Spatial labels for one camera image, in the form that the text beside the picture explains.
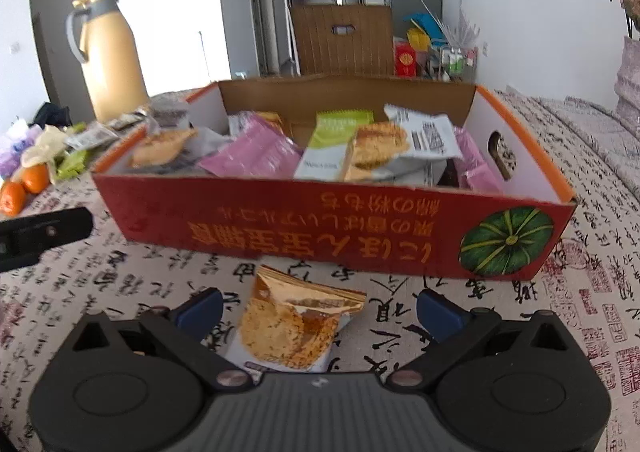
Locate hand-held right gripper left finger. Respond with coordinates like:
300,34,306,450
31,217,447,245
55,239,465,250
55,288,253,390

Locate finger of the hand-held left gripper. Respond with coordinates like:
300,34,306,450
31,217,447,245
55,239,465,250
30,207,94,257

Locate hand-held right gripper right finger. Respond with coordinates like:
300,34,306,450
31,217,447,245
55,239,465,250
387,288,603,389

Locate red cardboard box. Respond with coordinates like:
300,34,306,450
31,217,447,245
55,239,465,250
91,73,577,281

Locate white barcode snack packet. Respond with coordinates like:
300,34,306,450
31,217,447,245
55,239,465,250
383,103,462,162

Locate green and white snack packet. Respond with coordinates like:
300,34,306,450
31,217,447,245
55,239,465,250
294,111,376,181

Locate orange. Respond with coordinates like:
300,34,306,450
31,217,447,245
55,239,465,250
22,164,50,194
0,180,27,218

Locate cream plastic bag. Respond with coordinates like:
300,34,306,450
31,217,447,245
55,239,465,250
21,126,68,168

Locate purple tissue pack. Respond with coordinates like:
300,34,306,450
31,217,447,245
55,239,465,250
0,124,41,178

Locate white green small packet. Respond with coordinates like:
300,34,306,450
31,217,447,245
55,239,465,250
65,124,121,150

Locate dark bag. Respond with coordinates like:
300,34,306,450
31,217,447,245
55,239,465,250
31,102,71,129

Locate brown nut snack packet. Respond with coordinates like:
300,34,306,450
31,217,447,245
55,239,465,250
107,109,151,130

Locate dark snack packet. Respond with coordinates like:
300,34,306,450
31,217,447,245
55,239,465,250
150,99,193,128

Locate yellow thermos jug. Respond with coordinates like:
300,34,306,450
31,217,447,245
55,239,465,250
66,0,150,124

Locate grey quilted cloth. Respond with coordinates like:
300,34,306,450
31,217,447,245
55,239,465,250
492,87,640,198

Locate red gift box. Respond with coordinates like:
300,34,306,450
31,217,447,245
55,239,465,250
395,42,420,78

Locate yellow plastic item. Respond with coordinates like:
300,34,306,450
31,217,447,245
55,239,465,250
407,27,432,52

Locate lilac decorative branches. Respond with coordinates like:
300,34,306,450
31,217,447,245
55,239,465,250
442,0,483,50

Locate wooden chair back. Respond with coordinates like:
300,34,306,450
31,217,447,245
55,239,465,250
291,4,396,78

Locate blue plastic dustpan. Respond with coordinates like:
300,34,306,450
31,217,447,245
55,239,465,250
404,12,446,40

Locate pink textured vase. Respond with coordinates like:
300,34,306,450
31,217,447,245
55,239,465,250
614,35,640,119

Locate wire storage rack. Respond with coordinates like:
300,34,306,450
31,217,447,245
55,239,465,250
425,46,478,83

